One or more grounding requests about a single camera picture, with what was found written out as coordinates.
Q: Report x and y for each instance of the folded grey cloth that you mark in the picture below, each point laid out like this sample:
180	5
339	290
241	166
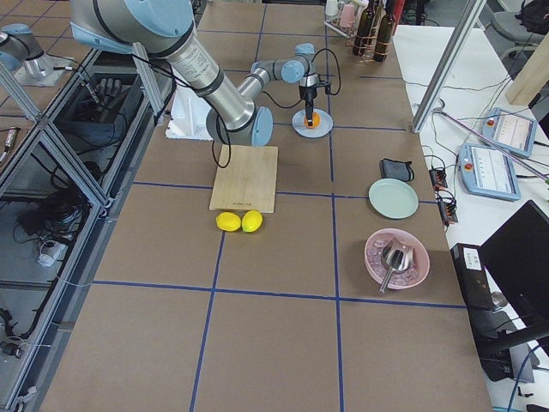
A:
400	170

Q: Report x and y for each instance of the dark wine bottle lower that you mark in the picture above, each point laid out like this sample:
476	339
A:
384	33

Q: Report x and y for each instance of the dark wine bottle upper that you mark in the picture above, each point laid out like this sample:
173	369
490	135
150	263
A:
363	29

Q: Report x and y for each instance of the far teach pendant tablet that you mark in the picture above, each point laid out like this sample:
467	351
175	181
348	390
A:
509	130

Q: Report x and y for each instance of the teach pendant tablet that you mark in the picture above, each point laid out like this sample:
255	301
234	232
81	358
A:
488	173
509	130

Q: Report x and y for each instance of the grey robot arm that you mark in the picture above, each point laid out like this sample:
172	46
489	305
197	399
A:
166	29
25	58

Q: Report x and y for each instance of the copper wire bottle rack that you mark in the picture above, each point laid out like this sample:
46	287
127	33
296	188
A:
372	50

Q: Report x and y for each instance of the pink bowl with ice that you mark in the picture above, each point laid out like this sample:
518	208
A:
415	275

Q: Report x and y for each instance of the yellow lemon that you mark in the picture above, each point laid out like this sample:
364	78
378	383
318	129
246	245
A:
228	221
251	221

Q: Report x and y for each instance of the aluminium frame post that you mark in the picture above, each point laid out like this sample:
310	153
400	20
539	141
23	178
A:
456	42

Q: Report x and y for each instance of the dark wine bottle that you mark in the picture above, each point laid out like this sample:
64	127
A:
363	29
384	33

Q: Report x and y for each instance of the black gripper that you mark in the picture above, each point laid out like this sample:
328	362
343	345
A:
307	93

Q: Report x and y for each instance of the black computer monitor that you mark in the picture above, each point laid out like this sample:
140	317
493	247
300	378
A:
516	257

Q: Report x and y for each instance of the light blue plate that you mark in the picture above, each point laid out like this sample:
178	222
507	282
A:
320	125

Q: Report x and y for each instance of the orange mandarin fruit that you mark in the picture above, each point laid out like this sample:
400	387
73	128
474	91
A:
316	121

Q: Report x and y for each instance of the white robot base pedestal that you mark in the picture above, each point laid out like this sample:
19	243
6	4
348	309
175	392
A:
188	117

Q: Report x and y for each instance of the near teach pendant tablet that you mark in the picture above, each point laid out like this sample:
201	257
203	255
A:
488	173

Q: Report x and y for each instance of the black desktop box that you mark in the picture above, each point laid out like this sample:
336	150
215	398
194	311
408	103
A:
471	275

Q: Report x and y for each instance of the upper yellow lemon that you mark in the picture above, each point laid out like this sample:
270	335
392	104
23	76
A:
251	221

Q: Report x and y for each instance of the light green plate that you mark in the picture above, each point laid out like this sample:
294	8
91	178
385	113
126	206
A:
393	198

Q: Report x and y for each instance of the black power strip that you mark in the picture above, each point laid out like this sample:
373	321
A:
446	201

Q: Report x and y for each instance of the pink cup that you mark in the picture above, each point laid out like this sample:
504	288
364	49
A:
347	16

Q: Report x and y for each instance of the metal ice scoop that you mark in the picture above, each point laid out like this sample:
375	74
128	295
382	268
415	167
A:
396	258

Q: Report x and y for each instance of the bamboo cutting board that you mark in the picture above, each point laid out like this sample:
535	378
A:
249	180

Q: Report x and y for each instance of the lower yellow lemon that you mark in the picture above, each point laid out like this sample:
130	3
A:
228	221

